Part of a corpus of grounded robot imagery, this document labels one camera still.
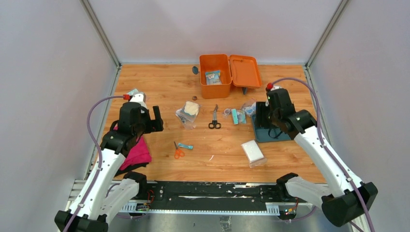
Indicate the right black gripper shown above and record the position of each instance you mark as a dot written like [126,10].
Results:
[261,108]

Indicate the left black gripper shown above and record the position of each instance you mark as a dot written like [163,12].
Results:
[153,125]

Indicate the teal bandage packet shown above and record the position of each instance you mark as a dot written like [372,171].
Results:
[239,116]

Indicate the bag with white gauze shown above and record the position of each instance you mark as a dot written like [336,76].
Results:
[188,114]

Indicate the white gauze pack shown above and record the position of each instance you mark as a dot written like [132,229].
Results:
[254,154]

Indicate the orange medicine box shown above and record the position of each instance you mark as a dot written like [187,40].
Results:
[234,70]

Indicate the blue cotton swab bag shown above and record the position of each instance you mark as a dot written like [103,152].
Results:
[213,78]

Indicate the clear bag blue items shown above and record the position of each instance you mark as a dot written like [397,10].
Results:
[249,107]

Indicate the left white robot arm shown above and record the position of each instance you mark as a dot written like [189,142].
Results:
[94,208]

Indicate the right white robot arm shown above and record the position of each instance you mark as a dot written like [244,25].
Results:
[346,195]

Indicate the teal plastic tray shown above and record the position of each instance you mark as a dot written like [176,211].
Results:
[270,134]

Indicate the small clear bag left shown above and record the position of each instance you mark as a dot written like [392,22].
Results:
[135,93]

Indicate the pink folded cloth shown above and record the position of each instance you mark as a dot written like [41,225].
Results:
[139,156]

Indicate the small orange scissors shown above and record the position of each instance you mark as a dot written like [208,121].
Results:
[178,153]

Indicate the blue foil sachet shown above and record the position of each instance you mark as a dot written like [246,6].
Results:
[189,147]

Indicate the black bandage scissors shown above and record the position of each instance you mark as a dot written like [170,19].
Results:
[214,124]

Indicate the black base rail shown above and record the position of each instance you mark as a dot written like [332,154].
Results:
[215,198]

